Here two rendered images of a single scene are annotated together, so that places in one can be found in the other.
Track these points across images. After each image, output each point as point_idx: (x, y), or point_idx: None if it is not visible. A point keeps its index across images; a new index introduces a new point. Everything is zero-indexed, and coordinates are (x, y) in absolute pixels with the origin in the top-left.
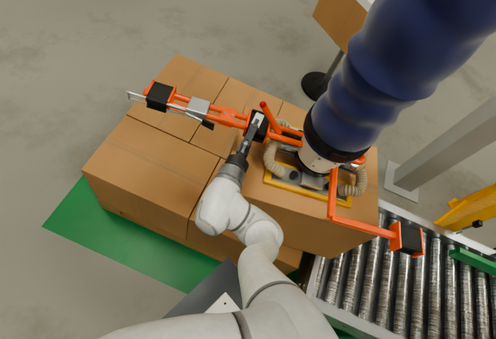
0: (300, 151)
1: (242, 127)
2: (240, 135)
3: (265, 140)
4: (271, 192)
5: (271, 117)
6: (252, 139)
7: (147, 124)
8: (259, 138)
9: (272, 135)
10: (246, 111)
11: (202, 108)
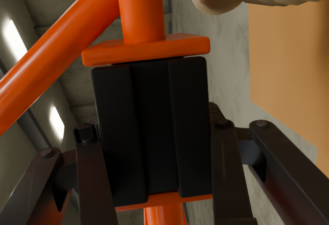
0: None
1: (153, 208)
2: (320, 130)
3: (175, 43)
4: None
5: (10, 71)
6: (199, 137)
7: None
8: (168, 95)
9: (123, 8)
10: (259, 99)
11: None
